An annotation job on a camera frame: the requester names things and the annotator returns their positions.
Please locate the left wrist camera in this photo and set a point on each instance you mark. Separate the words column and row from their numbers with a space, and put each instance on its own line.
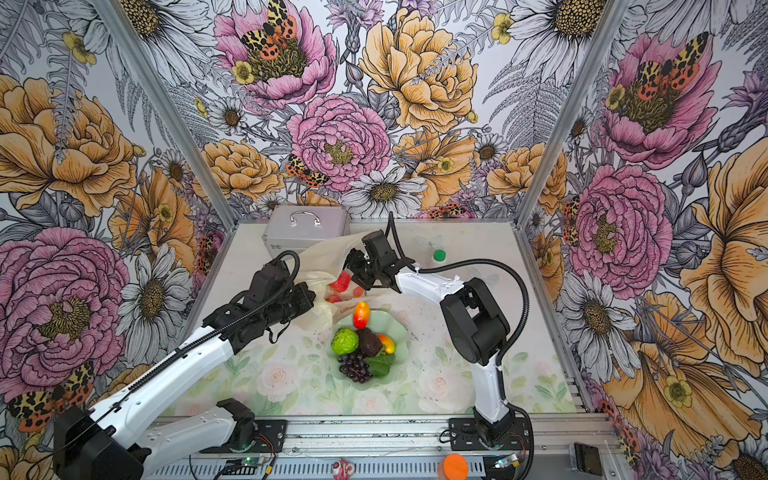
column 266, row 282

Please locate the black phone device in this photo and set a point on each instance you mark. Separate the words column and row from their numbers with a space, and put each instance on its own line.
column 586, row 459

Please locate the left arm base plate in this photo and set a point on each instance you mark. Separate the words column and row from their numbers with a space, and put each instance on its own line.
column 260, row 436

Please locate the orange red mango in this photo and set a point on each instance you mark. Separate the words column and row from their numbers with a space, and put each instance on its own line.
column 361, row 315

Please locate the white bottle green cap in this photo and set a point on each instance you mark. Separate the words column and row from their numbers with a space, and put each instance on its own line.
column 433, row 249

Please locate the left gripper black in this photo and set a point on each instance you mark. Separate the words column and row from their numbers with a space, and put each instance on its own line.
column 305, row 297

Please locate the small yellow orange mango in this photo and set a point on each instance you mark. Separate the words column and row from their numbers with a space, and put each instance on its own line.
column 388, row 345

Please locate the dark purple grape bunch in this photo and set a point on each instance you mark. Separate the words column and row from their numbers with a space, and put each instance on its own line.
column 361, row 369

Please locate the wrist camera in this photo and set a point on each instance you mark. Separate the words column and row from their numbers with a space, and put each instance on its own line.
column 266, row 282
column 379, row 250

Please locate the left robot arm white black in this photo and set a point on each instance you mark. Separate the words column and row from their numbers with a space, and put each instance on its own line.
column 84, row 447

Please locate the light green wavy plate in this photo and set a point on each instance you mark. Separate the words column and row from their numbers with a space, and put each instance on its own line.
column 381, row 322

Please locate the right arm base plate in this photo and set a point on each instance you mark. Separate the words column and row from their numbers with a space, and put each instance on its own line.
column 471, row 434

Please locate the green bumpy fruit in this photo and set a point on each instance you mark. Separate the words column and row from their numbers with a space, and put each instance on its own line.
column 345, row 341

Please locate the silver metal case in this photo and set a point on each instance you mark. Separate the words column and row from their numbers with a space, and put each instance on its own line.
column 297, row 228

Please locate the dark brown fruit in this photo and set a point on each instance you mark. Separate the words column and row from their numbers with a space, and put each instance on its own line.
column 368, row 343

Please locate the aluminium frame rail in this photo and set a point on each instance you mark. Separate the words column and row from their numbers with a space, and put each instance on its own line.
column 374, row 437

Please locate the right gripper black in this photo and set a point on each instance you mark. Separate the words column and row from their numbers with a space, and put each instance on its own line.
column 353, row 259

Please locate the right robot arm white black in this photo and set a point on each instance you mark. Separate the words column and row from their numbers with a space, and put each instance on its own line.
column 475, row 323

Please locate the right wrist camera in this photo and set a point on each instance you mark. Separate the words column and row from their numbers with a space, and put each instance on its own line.
column 379, row 250

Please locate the orange round cap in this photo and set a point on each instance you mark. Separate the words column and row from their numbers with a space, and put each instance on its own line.
column 453, row 467

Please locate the red white small object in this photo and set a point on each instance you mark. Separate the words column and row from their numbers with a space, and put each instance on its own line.
column 342, row 469

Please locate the crinkled red fruit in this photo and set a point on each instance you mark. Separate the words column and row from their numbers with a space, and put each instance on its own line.
column 341, row 284

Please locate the translucent yellow plastic bag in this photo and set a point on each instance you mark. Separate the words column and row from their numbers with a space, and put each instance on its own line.
column 321, row 265

